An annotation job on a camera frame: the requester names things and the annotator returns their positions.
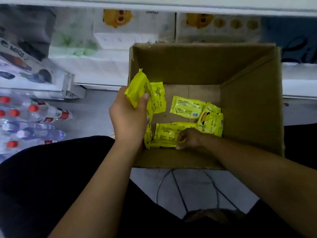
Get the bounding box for person's left hand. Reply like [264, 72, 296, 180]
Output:
[109, 87, 150, 149]

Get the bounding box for person's right hand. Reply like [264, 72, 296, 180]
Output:
[176, 128, 205, 152]

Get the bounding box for yellow duck packets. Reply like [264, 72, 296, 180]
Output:
[144, 82, 225, 149]

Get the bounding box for yellow duck packet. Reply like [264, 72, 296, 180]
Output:
[124, 68, 155, 122]

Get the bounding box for brown cardboard box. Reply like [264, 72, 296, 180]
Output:
[128, 43, 285, 171]

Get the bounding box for white metal shelf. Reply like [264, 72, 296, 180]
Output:
[0, 0, 317, 99]

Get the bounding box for person's left forearm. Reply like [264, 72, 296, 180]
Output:
[49, 141, 134, 238]

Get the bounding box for person's right forearm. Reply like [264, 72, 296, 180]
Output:
[198, 134, 317, 238]

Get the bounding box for white pegboard shelf unit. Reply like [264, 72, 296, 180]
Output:
[0, 82, 87, 101]

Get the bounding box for person's black trousers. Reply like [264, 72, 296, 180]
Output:
[0, 124, 317, 238]

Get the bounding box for pack of red-capped bottles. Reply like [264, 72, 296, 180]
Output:
[0, 89, 72, 162]

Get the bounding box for green white tissue pack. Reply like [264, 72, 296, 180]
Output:
[49, 7, 130, 86]

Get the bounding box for MIQI boxes with fruit print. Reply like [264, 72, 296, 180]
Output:
[0, 27, 67, 90]

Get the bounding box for metal frame stool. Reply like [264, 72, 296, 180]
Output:
[156, 168, 248, 223]

